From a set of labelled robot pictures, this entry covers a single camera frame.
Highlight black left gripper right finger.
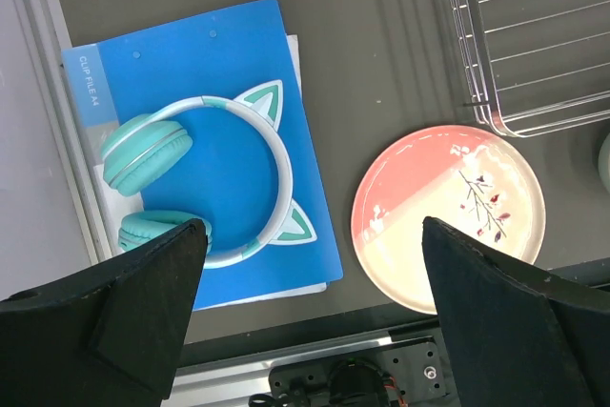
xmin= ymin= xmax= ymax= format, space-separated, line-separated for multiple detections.
xmin=422 ymin=216 xmax=609 ymax=406

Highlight pink and cream plate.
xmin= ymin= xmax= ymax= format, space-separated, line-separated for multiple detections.
xmin=351 ymin=125 xmax=546 ymax=315

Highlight pale green ceramic bowl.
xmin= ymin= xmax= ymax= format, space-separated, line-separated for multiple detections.
xmin=598 ymin=134 xmax=610 ymax=189

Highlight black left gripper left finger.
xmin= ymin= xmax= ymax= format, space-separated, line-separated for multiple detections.
xmin=1 ymin=219 xmax=207 ymax=406

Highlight metal wire dish rack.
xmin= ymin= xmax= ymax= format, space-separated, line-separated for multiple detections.
xmin=449 ymin=0 xmax=609 ymax=138

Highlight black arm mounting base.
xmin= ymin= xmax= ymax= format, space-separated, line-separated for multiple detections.
xmin=248 ymin=337 xmax=447 ymax=406

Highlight teal cat-ear headphones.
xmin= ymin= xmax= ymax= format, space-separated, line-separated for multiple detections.
xmin=101 ymin=79 xmax=317 ymax=270

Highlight blue clip file folder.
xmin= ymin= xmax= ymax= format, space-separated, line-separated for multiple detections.
xmin=62 ymin=0 xmax=343 ymax=295

